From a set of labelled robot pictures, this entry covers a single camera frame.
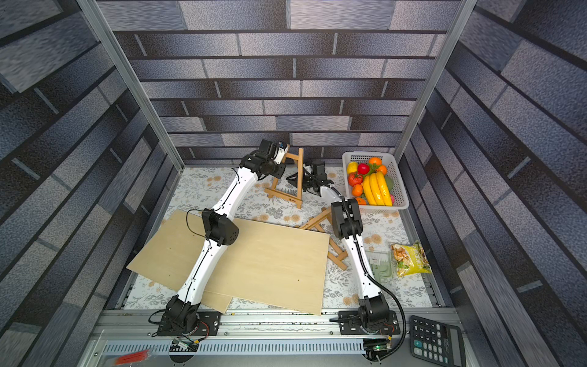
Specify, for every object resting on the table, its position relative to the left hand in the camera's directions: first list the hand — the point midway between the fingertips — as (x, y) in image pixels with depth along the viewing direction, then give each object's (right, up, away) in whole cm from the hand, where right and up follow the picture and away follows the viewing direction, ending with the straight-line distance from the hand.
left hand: (282, 165), depth 101 cm
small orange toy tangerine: (+35, -11, +3) cm, 36 cm away
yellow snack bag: (+49, -37, -17) cm, 64 cm away
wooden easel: (+14, -27, -5) cm, 31 cm away
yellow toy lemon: (+34, 0, +10) cm, 36 cm away
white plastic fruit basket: (+53, -12, -1) cm, 54 cm away
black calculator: (+50, -58, -32) cm, 83 cm away
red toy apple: (+38, -1, +6) cm, 39 cm away
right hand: (+1, -5, +12) cm, 13 cm away
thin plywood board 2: (-46, -38, -9) cm, 60 cm away
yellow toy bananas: (+42, -11, -2) cm, 44 cm away
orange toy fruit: (+46, +4, +11) cm, 47 cm away
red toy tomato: (+34, -6, +6) cm, 35 cm away
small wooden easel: (+1, -14, -2) cm, 14 cm away
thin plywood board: (-3, -40, -14) cm, 43 cm away
